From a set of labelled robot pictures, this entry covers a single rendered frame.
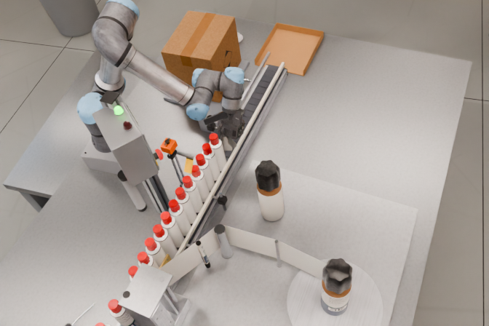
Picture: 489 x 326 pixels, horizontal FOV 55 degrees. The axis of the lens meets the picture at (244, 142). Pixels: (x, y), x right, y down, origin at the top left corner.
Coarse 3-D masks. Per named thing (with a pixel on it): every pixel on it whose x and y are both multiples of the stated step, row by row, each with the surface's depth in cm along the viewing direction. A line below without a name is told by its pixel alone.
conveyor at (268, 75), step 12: (264, 72) 225; (276, 72) 224; (264, 84) 219; (276, 84) 221; (252, 96) 216; (252, 108) 211; (228, 156) 196; (228, 168) 192; (216, 192) 186; (204, 216) 180
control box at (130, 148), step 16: (96, 112) 137; (112, 112) 136; (128, 112) 136; (112, 128) 132; (112, 144) 129; (128, 144) 129; (144, 144) 133; (128, 160) 133; (144, 160) 137; (128, 176) 138; (144, 176) 142
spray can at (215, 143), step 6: (210, 138) 177; (216, 138) 177; (210, 144) 180; (216, 144) 179; (222, 144) 182; (216, 150) 180; (222, 150) 182; (216, 156) 183; (222, 156) 185; (222, 162) 187; (222, 168) 190
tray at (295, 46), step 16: (272, 32) 245; (288, 32) 248; (304, 32) 245; (320, 32) 240; (272, 48) 241; (288, 48) 240; (304, 48) 239; (256, 64) 235; (272, 64) 234; (288, 64) 233; (304, 64) 231
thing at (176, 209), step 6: (174, 204) 161; (180, 204) 165; (174, 210) 162; (180, 210) 163; (174, 216) 163; (180, 216) 164; (186, 216) 169; (180, 222) 167; (186, 222) 170; (180, 228) 171; (186, 228) 172; (186, 234) 175
